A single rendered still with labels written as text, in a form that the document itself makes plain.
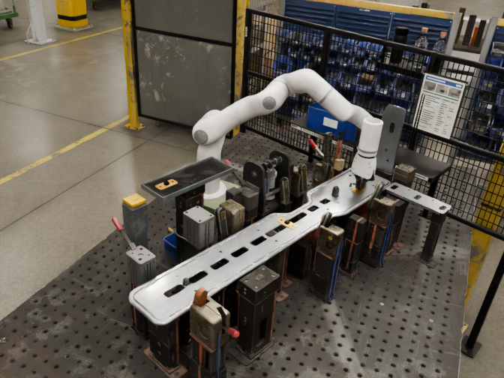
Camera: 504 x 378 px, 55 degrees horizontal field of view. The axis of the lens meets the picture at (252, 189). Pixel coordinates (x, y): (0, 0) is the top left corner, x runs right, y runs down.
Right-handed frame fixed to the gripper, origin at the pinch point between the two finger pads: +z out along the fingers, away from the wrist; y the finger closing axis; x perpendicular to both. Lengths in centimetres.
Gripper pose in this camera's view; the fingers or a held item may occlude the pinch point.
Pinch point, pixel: (360, 184)
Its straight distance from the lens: 226.0
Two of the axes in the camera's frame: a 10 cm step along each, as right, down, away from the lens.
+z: -0.6, 8.6, 5.0
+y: 7.3, 3.8, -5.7
